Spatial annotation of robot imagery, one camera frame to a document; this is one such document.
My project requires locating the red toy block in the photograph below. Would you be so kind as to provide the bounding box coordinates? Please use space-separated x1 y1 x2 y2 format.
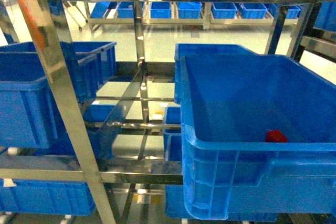
265 130 288 143

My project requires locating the left blue shelf crate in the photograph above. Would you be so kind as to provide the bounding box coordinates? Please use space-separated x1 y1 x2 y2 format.
1 41 117 149

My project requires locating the large front blue crate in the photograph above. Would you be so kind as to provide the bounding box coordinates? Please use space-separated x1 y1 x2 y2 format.
180 55 335 220

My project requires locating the bottom left blue crate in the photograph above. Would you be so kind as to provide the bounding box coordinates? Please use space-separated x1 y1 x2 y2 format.
1 179 96 216

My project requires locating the steel rack frame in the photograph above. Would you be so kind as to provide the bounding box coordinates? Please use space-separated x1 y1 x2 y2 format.
1 0 334 223

